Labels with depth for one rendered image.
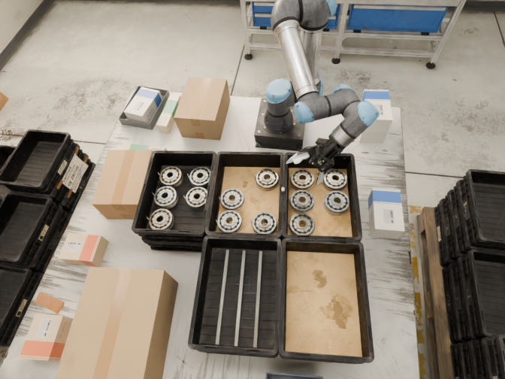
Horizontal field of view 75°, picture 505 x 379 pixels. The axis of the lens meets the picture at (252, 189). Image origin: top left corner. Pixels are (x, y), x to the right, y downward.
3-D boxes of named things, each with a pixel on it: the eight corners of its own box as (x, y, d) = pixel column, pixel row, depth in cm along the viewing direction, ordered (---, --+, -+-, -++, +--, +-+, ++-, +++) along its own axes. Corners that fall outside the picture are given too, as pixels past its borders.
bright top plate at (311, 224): (289, 213, 137) (289, 212, 136) (314, 213, 136) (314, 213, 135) (289, 235, 132) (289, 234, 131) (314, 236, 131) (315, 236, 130)
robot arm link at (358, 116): (373, 102, 110) (385, 118, 105) (349, 125, 116) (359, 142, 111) (359, 93, 105) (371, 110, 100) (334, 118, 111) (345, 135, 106)
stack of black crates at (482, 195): (432, 207, 210) (467, 168, 171) (482, 212, 205) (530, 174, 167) (439, 268, 191) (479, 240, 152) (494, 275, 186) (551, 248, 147)
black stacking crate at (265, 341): (210, 245, 137) (204, 235, 127) (281, 249, 134) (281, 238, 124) (195, 350, 118) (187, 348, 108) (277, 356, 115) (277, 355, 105)
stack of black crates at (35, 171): (67, 167, 247) (27, 128, 208) (104, 171, 243) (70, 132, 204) (42, 215, 228) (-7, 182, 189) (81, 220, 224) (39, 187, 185)
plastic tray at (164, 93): (141, 91, 202) (137, 85, 198) (170, 95, 198) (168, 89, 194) (121, 124, 190) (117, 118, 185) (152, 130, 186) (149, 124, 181)
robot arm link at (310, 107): (261, -13, 113) (303, 119, 106) (291, -20, 114) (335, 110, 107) (259, 10, 124) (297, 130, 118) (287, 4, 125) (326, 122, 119)
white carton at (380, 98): (360, 101, 173) (364, 89, 165) (383, 102, 172) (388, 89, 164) (362, 131, 163) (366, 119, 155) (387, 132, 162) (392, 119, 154)
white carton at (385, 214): (367, 197, 155) (372, 187, 147) (394, 198, 153) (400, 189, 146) (370, 236, 145) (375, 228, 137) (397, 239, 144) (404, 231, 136)
